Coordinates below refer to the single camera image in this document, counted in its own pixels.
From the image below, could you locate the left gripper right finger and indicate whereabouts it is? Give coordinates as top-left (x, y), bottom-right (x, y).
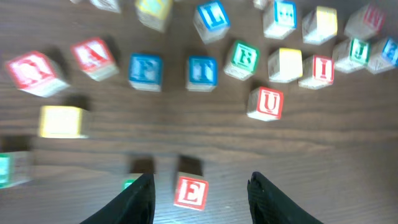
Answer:
top-left (247, 171), bottom-right (323, 224)

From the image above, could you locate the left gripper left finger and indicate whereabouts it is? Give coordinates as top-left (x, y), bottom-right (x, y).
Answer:
top-left (81, 174), bottom-right (155, 224)

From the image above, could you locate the red E block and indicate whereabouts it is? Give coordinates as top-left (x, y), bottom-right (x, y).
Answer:
top-left (174, 172), bottom-right (209, 211)

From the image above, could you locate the green N block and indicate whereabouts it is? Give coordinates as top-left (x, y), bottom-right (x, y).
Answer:
top-left (123, 173), bottom-right (142, 190)

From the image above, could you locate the red U block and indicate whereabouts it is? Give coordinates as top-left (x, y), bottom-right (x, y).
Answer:
top-left (246, 86), bottom-right (284, 121)

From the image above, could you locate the yellow O block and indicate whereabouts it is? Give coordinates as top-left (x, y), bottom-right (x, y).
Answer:
top-left (37, 106), bottom-right (90, 139)

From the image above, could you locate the green R block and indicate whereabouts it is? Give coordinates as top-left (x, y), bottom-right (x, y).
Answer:
top-left (1, 151), bottom-right (33, 189)

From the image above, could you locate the blue P block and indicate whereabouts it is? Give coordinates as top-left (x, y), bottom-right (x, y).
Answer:
top-left (128, 53), bottom-right (164, 92)

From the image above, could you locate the red I block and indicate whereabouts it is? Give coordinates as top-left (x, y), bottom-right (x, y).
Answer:
top-left (298, 55), bottom-right (335, 90)

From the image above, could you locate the green B block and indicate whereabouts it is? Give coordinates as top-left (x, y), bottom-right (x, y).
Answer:
top-left (223, 40), bottom-right (261, 81)

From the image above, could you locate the blue T block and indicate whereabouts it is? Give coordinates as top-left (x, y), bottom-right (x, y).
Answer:
top-left (186, 55), bottom-right (218, 92)

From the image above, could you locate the red A block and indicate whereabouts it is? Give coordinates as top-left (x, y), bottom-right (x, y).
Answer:
top-left (70, 37), bottom-right (119, 82)

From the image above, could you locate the red Q block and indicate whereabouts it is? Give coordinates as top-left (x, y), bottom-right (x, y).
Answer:
top-left (4, 51), bottom-right (70, 98)

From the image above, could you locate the green J block right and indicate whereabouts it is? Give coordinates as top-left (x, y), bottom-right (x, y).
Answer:
top-left (332, 38), bottom-right (371, 73)

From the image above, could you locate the blue 5 block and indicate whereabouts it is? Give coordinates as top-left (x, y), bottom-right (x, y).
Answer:
top-left (263, 1), bottom-right (297, 40)

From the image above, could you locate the yellow block right top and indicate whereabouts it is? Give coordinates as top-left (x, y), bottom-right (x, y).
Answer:
top-left (302, 6), bottom-right (338, 45)

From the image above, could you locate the yellow block second row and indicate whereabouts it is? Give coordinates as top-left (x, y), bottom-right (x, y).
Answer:
top-left (135, 0), bottom-right (174, 33)

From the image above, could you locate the blue L block middle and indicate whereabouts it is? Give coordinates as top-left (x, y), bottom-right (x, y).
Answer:
top-left (193, 1), bottom-right (231, 44)

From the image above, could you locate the blue 2 block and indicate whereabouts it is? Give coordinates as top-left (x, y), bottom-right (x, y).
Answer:
top-left (366, 37), bottom-right (397, 75)

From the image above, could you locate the green Z block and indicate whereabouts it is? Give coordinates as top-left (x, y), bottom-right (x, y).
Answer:
top-left (90, 0), bottom-right (121, 13)

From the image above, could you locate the blue tilted D block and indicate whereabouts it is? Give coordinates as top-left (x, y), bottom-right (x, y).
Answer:
top-left (252, 0), bottom-right (271, 10)

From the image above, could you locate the red M block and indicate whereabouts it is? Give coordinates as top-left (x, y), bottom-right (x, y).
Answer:
top-left (344, 4), bottom-right (386, 40)

